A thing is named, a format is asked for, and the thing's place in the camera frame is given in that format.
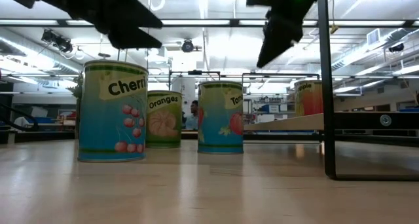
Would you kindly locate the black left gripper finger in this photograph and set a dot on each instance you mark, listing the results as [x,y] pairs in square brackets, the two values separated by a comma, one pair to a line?
[134,40]
[127,11]

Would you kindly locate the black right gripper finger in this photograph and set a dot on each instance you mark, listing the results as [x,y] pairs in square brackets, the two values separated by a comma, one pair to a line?
[281,37]

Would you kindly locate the Oranges tin can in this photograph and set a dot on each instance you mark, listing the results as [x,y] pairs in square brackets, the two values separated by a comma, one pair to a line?
[163,119]

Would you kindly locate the Cherries tin can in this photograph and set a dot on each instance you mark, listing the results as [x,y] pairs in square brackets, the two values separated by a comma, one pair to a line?
[111,125]

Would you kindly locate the Tomatoes tin can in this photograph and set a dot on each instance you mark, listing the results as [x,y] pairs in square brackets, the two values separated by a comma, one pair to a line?
[219,119]

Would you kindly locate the black ceiling device cluster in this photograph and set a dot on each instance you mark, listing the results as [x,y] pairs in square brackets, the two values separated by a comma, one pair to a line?
[57,40]

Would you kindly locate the yellow hanging hook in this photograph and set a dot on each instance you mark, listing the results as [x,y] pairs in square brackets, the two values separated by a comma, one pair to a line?
[334,29]

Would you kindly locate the green plant in ribbed pot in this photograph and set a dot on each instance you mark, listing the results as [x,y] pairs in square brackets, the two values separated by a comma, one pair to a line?
[77,86]

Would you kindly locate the white ceiling vent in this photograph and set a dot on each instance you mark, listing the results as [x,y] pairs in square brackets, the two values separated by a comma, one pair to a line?
[373,36]

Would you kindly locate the person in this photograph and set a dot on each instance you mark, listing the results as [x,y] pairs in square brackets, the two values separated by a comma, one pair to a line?
[193,119]

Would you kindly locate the small black ceiling device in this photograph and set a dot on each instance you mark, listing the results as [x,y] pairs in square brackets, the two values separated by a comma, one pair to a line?
[396,48]

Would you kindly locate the round black ceiling camera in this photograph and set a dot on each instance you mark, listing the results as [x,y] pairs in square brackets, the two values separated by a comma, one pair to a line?
[187,46]

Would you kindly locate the wooden shelf with black frame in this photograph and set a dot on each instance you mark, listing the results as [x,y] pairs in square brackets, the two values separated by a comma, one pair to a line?
[326,86]

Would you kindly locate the thin black station frame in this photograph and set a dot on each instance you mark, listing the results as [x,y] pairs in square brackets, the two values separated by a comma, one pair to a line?
[195,72]

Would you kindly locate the black aluminium table frame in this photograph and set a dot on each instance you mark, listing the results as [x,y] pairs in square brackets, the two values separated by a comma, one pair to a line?
[49,136]

